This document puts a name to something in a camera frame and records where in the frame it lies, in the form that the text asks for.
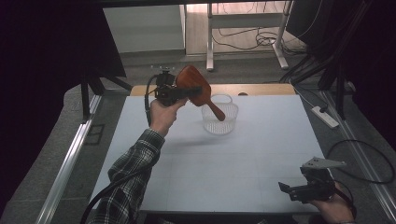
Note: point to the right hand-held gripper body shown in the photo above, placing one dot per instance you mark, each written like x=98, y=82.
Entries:
x=317, y=186

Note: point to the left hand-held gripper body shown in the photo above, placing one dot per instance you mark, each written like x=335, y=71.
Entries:
x=166, y=91

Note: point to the brown wooden paddle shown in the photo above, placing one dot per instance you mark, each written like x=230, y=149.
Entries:
x=190, y=77

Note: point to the clear plastic mesh basket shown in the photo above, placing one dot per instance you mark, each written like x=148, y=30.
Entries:
x=221, y=126

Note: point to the person's left hand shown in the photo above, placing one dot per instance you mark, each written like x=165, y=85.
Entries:
x=162, y=118

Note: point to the person's right hand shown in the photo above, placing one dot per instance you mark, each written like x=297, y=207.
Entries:
x=337, y=210

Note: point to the white cabinet panel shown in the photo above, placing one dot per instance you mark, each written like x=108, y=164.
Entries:
x=143, y=29

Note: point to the white power strip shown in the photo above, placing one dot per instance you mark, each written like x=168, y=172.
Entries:
x=325, y=117

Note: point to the black metal stand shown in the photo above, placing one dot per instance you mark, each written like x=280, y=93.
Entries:
x=341, y=93
x=84, y=96

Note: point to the black monitor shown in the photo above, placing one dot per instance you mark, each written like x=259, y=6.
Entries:
x=323, y=18

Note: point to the white metal desk frame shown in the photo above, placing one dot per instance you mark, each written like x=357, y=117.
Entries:
x=210, y=46

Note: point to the aluminium rail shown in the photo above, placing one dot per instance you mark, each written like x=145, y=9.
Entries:
x=370, y=168
x=67, y=168

